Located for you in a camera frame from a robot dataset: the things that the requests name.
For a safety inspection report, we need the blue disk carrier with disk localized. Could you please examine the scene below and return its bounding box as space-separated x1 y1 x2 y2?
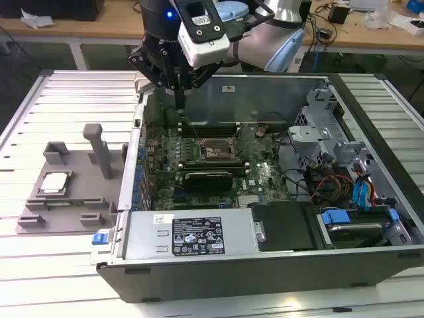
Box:
319 207 401 248

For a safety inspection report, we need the black graphics card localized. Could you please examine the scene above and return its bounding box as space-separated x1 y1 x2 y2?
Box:
184 170 235 192

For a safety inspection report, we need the large black box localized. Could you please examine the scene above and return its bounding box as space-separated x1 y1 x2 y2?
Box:
0 0 106 21

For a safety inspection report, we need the CPU socket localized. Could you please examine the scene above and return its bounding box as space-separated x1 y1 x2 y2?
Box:
198 137 238 160

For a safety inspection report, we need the black looped wire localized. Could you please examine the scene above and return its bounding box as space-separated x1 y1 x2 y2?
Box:
277 134 314 201

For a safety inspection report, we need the silver CPU chip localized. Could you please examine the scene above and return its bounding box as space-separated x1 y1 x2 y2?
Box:
38 172 70 193

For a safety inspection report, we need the black cube adapter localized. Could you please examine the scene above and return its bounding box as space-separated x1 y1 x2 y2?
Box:
327 5 351 25

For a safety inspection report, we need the blue flat data wire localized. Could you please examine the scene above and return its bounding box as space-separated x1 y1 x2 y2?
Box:
351 178 374 212

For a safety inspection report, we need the black printed supply label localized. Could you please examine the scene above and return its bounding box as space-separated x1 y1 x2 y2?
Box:
172 217 226 256

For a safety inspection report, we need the silver power supply unit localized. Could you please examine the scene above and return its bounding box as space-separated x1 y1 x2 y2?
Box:
122 209 262 261

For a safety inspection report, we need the black plastic shroud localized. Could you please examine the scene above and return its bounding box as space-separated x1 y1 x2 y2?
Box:
248 201 315 252

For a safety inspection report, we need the black RAM slot bank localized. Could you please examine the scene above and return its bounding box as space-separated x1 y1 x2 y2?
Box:
178 121 242 137
177 160 251 177

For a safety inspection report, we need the grey plastic parts rack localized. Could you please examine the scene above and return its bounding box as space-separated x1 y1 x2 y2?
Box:
17 123 129 236

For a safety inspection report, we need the grey metal drive cage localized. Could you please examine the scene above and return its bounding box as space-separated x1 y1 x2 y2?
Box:
286 86 382 213

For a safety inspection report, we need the green motherboard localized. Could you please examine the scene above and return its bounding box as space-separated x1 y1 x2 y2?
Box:
144 122 292 211

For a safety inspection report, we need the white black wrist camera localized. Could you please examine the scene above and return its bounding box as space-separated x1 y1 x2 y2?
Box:
175 0 231 69

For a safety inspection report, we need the grey case release handle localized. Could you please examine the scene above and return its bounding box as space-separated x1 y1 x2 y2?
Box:
134 74 156 97

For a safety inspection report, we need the red yellow wire bundle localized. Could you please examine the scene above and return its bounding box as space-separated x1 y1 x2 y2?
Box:
311 174 354 203

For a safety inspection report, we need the clear plastic bag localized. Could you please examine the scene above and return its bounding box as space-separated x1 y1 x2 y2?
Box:
362 5 398 31

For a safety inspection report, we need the crumpled white paper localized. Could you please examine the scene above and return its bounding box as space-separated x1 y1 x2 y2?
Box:
20 8 56 30

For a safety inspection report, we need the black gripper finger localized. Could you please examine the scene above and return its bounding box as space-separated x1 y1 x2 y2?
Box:
128 48 182 109
180 61 219 110

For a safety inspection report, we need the black open PC case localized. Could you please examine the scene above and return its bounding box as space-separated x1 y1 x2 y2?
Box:
91 71 424 304

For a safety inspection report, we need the white cardboard box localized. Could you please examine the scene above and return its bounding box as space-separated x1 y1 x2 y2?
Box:
389 13 424 36

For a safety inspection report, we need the wooden desk with white legs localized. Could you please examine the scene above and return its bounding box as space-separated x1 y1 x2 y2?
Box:
0 0 424 70

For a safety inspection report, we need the grey flat device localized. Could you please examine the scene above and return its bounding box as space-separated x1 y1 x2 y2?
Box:
350 0 389 11

